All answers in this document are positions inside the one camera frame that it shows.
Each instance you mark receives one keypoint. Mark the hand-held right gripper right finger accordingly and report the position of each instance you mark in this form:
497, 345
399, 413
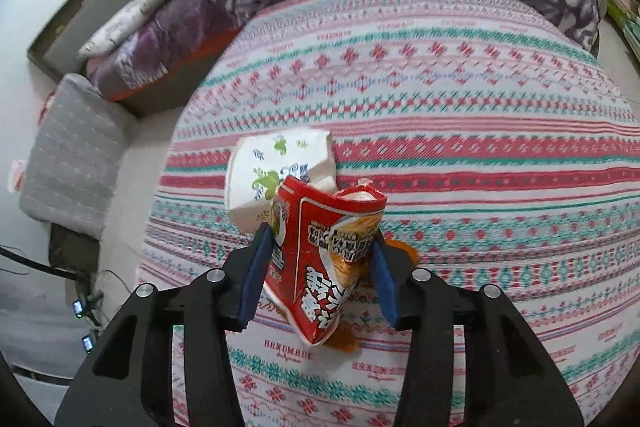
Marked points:
384, 282

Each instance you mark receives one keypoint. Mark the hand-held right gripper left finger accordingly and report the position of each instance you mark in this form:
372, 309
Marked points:
257, 277

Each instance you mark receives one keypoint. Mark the orange peel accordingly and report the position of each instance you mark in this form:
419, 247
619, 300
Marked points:
405, 252

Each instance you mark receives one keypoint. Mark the red snack packet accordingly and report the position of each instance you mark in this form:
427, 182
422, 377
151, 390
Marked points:
320, 267

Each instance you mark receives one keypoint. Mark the patterned red green tablecloth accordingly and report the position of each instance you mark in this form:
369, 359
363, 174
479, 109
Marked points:
450, 107

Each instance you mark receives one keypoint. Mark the grey checked cushion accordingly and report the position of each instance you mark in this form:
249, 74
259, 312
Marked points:
75, 157

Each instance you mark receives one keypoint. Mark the purple patterned bedsheet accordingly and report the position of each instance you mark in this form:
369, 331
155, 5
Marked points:
240, 2

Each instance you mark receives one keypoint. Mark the grey padded headboard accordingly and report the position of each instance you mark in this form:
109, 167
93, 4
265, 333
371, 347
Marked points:
75, 22

